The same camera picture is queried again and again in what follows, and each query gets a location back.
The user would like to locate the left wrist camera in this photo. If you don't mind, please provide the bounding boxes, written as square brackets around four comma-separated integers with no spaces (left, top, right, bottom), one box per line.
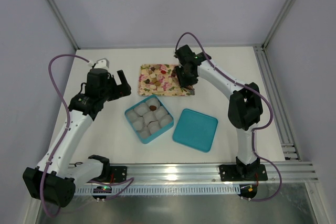
[92,58,109,71]

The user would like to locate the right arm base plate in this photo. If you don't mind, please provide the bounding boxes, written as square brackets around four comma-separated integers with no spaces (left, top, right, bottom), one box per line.
[219,164,268,182]

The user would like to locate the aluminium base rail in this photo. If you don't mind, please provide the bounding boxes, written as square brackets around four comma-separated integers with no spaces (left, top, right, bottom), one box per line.
[68,162,320,196]

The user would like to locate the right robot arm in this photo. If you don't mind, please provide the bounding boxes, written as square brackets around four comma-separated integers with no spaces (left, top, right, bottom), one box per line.
[174,45,263,181]

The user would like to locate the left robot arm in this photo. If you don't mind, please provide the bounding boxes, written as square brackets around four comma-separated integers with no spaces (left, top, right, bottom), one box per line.
[23,68,131,208]

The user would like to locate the metal tongs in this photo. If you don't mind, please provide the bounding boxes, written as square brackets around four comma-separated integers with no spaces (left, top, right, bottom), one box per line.
[181,86,195,96]

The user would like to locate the floral rectangular tray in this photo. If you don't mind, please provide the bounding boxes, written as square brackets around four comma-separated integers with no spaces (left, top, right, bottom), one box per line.
[138,64,187,97]

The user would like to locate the teal chocolate box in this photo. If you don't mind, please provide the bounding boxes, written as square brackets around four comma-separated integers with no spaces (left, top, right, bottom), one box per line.
[124,95,174,144]

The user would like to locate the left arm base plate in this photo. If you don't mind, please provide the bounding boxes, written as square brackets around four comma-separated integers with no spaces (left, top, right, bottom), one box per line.
[109,166,128,184]

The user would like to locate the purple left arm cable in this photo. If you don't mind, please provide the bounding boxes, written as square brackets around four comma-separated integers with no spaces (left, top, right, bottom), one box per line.
[39,54,135,219]

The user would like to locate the teal box lid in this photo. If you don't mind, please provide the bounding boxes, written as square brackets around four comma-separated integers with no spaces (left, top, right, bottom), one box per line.
[172,109,218,153]

